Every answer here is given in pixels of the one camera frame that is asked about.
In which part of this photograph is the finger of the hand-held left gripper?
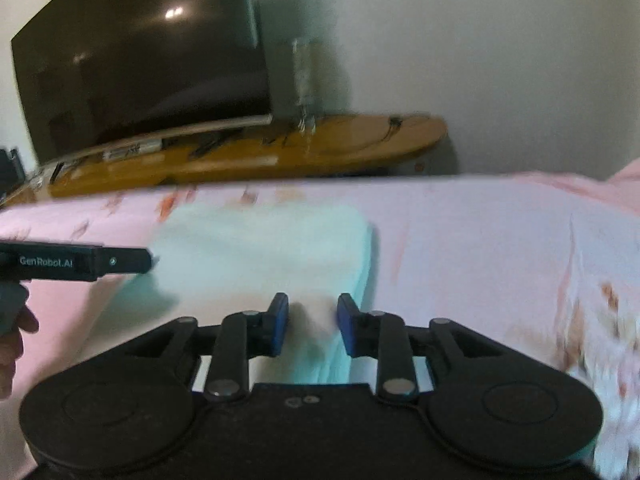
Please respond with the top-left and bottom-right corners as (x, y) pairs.
(97, 246), (161, 276)

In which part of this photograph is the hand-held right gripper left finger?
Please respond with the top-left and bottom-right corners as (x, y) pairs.
(125, 292), (291, 403)

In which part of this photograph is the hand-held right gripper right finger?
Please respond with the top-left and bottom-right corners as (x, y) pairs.
(336, 292), (506, 403)

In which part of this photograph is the pale mint small garment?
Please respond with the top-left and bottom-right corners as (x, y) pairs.
(87, 202), (379, 386)

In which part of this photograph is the person's left hand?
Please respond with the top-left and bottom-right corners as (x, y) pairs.
(0, 306), (40, 402)

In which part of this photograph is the dark chair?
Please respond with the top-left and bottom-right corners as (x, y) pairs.
(0, 146), (25, 197)

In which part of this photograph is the white power strip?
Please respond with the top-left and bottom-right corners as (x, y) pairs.
(100, 140), (167, 162)

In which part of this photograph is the pink floral bed sheet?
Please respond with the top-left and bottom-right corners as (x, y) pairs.
(0, 170), (640, 480)

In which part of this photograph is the wooden television cabinet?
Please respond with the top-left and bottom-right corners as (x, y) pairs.
(0, 112), (449, 209)

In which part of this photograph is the black flat television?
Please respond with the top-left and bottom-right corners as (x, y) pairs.
(10, 0), (274, 166)

